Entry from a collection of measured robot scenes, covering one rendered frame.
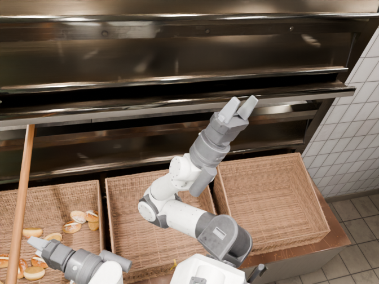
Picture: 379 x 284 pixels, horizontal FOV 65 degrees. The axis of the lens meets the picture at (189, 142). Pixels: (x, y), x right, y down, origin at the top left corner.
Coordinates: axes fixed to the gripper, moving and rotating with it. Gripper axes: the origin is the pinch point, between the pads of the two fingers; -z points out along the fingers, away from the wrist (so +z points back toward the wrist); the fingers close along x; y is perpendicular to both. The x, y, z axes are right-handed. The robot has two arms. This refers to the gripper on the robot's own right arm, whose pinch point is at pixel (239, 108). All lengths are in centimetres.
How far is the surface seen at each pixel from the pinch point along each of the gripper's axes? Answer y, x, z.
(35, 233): 48, 6, 127
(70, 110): 48, 9, 42
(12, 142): 69, 16, 78
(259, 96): 17, -52, 13
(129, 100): 45, -12, 36
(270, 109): 21, -87, 27
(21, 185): 42, 23, 72
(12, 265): 15, 35, 74
